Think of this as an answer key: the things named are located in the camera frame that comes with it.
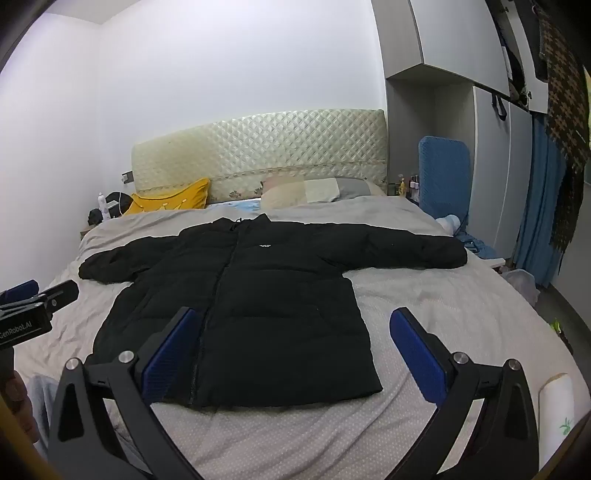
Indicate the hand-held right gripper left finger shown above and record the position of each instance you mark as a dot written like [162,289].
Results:
[171,353]

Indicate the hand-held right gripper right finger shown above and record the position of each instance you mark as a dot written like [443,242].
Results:
[415,355]

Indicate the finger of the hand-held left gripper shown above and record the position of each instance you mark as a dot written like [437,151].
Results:
[21,290]
[62,293]

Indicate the black puffer jacket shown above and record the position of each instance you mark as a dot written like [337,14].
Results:
[277,300]

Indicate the blue clothes pile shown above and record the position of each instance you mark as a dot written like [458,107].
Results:
[478,247]

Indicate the black hanging clothes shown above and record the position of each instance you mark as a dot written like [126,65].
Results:
[517,69]

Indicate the person's left hand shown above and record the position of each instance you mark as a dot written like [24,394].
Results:
[21,406]

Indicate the wooden bedside table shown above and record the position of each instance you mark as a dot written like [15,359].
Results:
[87,230]

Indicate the bed with grey sheet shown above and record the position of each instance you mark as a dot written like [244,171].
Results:
[415,286]

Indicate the black and white bedside device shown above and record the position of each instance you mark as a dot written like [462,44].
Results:
[117,203]

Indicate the white cloth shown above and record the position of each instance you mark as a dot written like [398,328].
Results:
[449,224]

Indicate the yellow pillow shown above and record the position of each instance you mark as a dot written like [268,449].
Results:
[175,198]

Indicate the white bolster with green print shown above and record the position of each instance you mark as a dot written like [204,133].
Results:
[558,401]

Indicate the light blue patterned sheet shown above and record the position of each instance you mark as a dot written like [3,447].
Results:
[235,204]

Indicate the blue upright cushion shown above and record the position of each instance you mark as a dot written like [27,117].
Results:
[443,180]

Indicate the blue curtain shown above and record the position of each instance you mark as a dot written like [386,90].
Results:
[540,198]

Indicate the patchwork pillow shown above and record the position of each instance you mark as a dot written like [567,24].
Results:
[295,194]

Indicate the cream quilted headboard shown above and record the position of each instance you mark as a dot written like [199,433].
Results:
[277,147]

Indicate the brown houndstooth scarf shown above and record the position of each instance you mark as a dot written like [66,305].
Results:
[565,115]

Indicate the grey wardrobe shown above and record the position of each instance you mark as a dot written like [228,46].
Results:
[457,41]

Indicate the wall outlet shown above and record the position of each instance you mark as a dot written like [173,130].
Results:
[126,177]

